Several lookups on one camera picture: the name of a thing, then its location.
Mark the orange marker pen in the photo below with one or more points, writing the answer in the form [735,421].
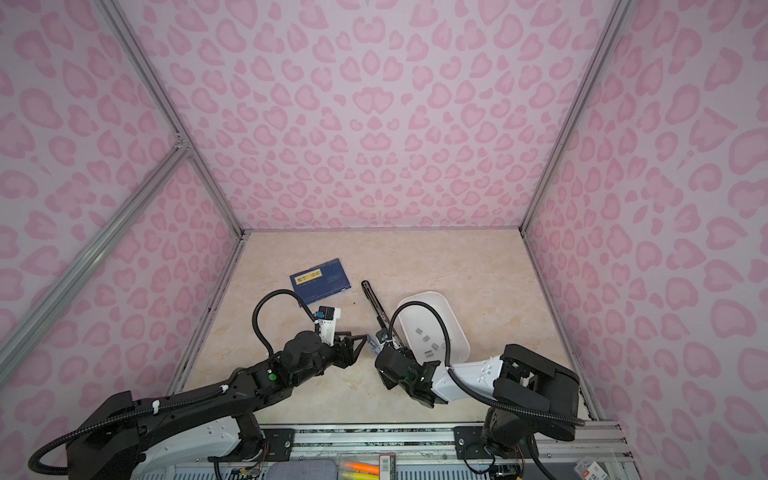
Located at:
[362,468]

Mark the white plastic tray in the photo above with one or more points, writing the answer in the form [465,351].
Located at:
[414,317]

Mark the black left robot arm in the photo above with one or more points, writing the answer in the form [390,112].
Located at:
[115,441]

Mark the light blue mini stapler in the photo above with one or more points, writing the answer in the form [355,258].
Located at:
[374,344]

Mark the grey foam pad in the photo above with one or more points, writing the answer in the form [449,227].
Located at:
[303,470]

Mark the blue book yellow label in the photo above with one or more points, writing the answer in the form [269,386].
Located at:
[321,281]

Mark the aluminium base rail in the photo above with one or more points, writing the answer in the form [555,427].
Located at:
[420,451]

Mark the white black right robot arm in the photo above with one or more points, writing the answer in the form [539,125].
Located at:
[525,393]

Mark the black long stapler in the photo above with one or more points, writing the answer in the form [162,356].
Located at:
[377,306]

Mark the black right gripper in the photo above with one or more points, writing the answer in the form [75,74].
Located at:
[389,384]

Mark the yellow marker pen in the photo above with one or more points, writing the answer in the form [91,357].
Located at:
[350,475]

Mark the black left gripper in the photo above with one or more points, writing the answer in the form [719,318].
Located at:
[344,359]

